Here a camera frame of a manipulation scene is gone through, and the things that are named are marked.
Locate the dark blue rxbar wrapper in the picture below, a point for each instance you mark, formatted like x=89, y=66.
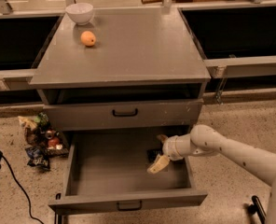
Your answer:
x=153, y=153

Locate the black middle drawer handle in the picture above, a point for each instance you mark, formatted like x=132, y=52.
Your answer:
x=129, y=206

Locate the grey metal railing frame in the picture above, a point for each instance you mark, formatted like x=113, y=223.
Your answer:
x=234, y=41

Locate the dark blue chip bag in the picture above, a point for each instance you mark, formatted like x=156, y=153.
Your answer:
x=37, y=157

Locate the black upper drawer handle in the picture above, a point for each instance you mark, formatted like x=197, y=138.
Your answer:
x=123, y=114

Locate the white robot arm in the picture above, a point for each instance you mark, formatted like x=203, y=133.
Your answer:
x=203, y=140

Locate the wooden stick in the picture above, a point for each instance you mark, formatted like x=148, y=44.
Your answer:
x=150, y=1

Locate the white ceramic bowl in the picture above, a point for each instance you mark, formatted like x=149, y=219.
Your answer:
x=80, y=13

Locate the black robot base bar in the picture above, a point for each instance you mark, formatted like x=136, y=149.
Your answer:
x=256, y=208

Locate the orange fruit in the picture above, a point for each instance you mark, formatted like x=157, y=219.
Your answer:
x=88, y=38

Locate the red soda can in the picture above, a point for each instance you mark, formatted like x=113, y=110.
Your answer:
x=53, y=142

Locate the pile of snack packages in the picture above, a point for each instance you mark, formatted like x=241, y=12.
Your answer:
x=37, y=132

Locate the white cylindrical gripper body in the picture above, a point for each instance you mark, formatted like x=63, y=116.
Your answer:
x=170, y=148

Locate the black drawer handle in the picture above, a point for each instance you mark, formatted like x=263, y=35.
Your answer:
x=129, y=206
x=123, y=114

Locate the open grey middle drawer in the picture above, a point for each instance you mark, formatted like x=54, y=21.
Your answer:
x=110, y=166

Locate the closed grey upper drawer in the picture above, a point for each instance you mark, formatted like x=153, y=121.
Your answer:
x=99, y=116

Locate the grey drawer cabinet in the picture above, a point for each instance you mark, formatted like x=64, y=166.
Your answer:
x=140, y=54

